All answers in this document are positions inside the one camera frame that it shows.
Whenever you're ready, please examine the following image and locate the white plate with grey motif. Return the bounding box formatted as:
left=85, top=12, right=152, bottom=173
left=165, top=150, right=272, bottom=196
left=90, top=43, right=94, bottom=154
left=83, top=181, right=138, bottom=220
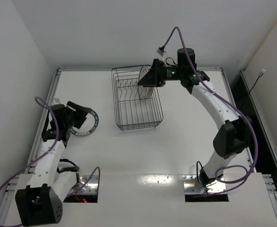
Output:
left=145, top=87, right=154, bottom=99

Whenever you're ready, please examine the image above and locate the blue rimmed white plate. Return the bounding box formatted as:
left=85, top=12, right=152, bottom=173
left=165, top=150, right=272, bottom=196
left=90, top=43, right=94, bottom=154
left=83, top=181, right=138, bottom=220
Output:
left=70, top=110, right=99, bottom=137

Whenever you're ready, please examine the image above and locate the orange sunburst plate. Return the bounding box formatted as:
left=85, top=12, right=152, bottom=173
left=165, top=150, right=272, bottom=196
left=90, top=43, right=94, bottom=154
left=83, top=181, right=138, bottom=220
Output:
left=138, top=66, right=148, bottom=100

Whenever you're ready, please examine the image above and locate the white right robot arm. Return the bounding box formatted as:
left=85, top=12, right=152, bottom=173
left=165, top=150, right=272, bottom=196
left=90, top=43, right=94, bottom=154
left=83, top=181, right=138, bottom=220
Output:
left=138, top=48, right=252, bottom=187

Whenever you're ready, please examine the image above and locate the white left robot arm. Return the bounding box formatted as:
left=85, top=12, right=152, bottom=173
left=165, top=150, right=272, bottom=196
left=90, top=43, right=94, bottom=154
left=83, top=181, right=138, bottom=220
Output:
left=15, top=101, right=92, bottom=227

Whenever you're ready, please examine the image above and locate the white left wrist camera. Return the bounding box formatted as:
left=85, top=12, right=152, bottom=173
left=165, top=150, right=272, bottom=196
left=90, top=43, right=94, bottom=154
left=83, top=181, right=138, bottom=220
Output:
left=52, top=98, right=61, bottom=105

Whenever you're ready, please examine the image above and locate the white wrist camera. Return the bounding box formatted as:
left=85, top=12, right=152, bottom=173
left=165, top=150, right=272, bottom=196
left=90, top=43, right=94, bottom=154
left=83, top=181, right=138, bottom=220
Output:
left=156, top=47, right=167, bottom=57
left=52, top=98, right=61, bottom=105

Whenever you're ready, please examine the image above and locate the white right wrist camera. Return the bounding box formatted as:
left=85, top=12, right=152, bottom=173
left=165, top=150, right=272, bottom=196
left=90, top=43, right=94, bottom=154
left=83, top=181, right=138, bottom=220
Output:
left=156, top=47, right=167, bottom=57

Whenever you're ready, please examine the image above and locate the black wire dish rack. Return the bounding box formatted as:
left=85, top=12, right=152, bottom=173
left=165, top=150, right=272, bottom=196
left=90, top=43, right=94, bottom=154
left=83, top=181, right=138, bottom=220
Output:
left=111, top=65, right=163, bottom=131

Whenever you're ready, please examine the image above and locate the aluminium frame rail left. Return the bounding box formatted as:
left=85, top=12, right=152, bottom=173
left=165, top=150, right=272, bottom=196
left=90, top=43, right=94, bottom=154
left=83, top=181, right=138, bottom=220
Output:
left=0, top=68, right=61, bottom=227

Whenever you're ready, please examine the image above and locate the aluminium frame rail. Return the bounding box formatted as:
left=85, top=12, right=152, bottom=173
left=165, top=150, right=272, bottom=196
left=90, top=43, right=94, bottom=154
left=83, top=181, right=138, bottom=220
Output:
left=239, top=70, right=277, bottom=215
left=0, top=68, right=61, bottom=227

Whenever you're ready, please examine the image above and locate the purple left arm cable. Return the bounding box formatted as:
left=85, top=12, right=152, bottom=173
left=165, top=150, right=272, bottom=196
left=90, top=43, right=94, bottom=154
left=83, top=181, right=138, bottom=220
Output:
left=0, top=96, right=100, bottom=227

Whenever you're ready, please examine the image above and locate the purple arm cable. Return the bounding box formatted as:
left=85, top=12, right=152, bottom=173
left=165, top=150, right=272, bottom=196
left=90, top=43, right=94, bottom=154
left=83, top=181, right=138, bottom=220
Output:
left=157, top=26, right=259, bottom=196
left=0, top=96, right=100, bottom=227

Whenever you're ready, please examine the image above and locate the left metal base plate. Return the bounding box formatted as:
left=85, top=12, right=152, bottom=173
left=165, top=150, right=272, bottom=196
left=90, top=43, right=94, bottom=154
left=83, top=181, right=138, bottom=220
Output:
left=68, top=175, right=99, bottom=195

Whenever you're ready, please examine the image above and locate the metal base plate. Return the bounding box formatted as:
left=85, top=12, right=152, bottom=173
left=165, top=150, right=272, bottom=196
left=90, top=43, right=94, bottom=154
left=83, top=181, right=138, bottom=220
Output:
left=182, top=175, right=227, bottom=195
left=68, top=175, right=99, bottom=195

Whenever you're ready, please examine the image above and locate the black cable with white plug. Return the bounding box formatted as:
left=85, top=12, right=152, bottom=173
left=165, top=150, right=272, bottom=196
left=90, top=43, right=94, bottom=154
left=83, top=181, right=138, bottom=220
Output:
left=248, top=69, right=266, bottom=95

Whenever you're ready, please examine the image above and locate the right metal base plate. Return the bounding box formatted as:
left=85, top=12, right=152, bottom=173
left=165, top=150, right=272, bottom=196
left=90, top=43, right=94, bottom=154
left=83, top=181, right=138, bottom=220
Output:
left=182, top=175, right=227, bottom=195

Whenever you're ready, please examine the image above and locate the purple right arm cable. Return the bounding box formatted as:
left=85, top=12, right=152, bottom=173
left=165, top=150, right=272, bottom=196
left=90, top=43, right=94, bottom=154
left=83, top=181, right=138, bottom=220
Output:
left=157, top=26, right=259, bottom=196

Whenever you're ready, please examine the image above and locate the aluminium frame rail right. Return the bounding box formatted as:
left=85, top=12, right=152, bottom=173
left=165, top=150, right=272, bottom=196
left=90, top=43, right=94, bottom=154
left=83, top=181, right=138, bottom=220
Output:
left=239, top=70, right=277, bottom=215

